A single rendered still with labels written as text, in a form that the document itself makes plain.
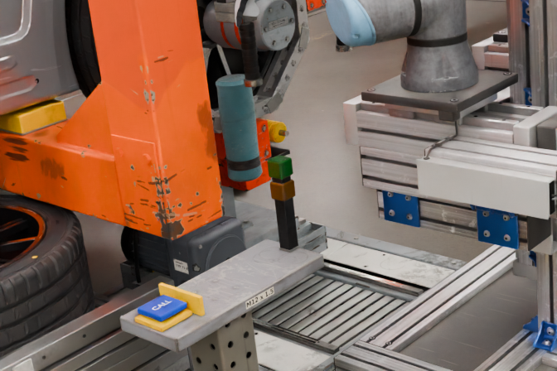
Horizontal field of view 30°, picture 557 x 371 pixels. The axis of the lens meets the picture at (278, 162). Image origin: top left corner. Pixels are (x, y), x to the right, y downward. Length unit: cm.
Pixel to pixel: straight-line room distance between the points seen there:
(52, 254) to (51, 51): 55
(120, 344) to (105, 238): 140
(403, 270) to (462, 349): 70
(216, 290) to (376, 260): 101
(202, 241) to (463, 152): 83
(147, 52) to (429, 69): 56
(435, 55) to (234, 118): 72
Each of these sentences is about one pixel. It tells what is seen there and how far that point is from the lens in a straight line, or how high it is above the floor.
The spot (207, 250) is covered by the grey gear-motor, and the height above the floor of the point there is 37.
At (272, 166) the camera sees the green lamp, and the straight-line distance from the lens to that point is 219.
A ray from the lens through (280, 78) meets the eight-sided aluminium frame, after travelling 283.
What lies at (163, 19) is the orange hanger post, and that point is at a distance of 212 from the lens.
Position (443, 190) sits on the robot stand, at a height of 68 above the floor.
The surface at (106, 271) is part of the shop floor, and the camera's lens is 342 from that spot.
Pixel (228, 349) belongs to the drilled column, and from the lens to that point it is 213.
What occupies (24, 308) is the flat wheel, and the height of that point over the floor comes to 43.
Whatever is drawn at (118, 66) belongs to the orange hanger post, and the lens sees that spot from 217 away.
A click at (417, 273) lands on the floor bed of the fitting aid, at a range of 297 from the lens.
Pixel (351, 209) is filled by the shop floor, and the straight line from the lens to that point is 364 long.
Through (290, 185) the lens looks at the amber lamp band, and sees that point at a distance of 221.
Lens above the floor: 138
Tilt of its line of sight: 19 degrees down
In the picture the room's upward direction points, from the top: 7 degrees counter-clockwise
